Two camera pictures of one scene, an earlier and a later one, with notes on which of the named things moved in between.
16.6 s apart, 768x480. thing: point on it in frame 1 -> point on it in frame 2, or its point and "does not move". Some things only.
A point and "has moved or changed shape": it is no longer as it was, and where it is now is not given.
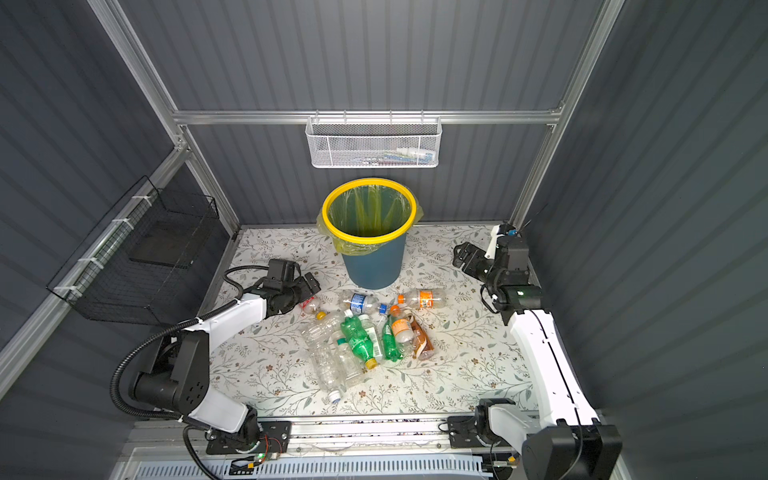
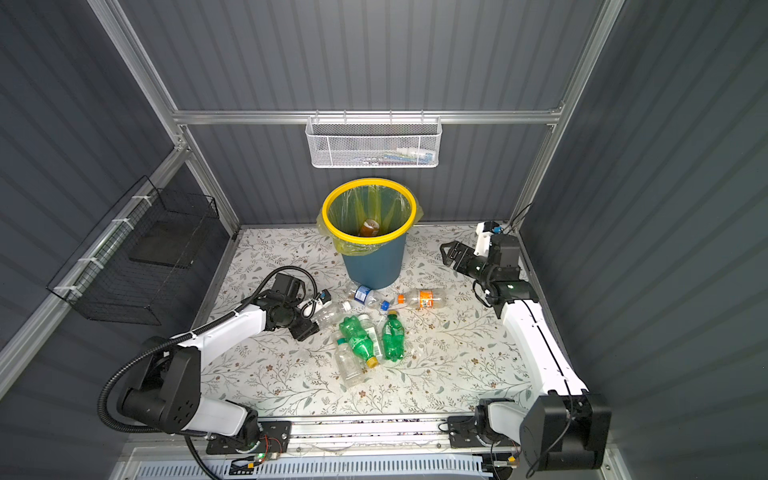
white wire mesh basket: x=374 y=142 does not move
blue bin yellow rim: x=371 y=211 does not move
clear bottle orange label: x=423 y=298 does not move
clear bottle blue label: x=363 y=303 has moved or changed shape
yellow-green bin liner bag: x=366 y=210 does not move
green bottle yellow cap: x=359 y=340 does not move
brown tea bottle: x=422 y=346 -> x=369 y=228
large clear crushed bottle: x=329 y=366 -> x=327 y=317
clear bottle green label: x=373 y=335 -> x=349 y=363
